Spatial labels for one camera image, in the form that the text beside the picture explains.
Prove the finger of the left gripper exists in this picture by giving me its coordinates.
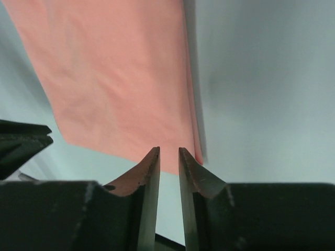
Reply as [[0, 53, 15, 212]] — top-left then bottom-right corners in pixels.
[[1, 120, 53, 180]]

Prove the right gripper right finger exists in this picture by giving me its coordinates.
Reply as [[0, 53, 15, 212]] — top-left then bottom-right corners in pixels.
[[178, 147, 334, 250]]

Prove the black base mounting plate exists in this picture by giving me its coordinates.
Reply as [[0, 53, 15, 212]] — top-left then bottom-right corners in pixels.
[[154, 234, 186, 251]]

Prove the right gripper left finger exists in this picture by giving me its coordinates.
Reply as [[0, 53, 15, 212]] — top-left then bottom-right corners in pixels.
[[1, 147, 160, 250]]

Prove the salmon pink t shirt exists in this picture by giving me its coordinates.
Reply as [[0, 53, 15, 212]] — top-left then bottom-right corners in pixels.
[[3, 0, 203, 174]]

